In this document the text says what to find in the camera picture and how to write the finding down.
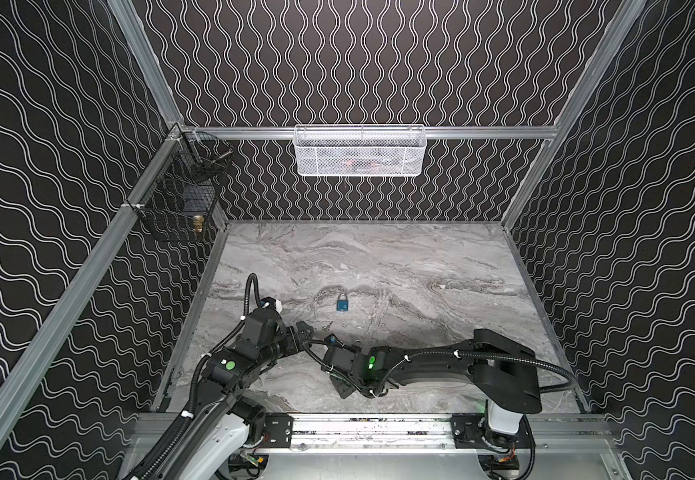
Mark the black wire wall basket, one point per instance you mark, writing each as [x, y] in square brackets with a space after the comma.
[189, 175]

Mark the items in white basket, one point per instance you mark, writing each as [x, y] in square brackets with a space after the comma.
[355, 165]

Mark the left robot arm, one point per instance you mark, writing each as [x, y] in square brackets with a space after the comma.
[217, 421]

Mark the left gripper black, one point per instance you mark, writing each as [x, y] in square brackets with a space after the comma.
[293, 339]

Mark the blue padlock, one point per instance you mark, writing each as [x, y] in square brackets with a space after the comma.
[342, 303]

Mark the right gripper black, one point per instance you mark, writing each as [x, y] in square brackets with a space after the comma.
[337, 358]

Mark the brass padlock in basket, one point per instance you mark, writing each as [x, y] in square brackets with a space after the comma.
[198, 223]

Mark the white mesh wall basket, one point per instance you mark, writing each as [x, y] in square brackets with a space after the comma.
[313, 142]

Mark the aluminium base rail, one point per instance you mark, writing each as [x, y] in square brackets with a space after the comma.
[435, 433]

